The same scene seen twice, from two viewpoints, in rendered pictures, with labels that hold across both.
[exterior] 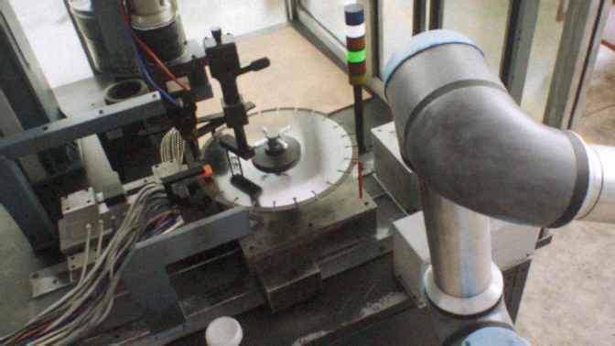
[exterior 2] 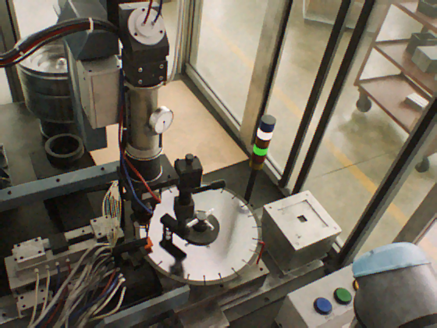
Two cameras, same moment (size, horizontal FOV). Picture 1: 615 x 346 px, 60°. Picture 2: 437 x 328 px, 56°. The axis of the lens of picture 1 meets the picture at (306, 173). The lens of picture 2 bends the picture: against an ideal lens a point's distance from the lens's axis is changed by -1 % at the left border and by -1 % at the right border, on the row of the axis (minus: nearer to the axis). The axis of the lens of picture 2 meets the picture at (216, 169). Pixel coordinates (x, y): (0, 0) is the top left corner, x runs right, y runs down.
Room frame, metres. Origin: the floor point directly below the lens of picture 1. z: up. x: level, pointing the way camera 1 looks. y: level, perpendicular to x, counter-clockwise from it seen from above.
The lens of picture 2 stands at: (0.25, 0.25, 1.88)
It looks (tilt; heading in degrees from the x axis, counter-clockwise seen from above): 45 degrees down; 343
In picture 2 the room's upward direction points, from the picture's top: 10 degrees clockwise
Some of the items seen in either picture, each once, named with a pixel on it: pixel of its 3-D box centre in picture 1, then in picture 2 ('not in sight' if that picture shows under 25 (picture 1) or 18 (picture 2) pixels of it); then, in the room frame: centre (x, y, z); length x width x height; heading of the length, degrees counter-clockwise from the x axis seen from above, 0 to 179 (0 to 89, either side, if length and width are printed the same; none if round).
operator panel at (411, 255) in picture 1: (466, 241); (330, 304); (0.71, -0.30, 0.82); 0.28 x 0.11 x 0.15; 108
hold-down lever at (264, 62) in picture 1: (245, 64); (205, 182); (0.86, 0.08, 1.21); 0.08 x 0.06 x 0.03; 108
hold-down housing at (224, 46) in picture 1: (227, 79); (186, 187); (0.87, 0.12, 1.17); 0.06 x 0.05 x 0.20; 99
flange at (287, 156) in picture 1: (275, 148); (200, 225); (0.92, 0.06, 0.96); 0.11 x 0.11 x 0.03
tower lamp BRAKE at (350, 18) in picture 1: (353, 14); (267, 123); (1.14, -0.16, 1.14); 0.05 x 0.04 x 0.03; 18
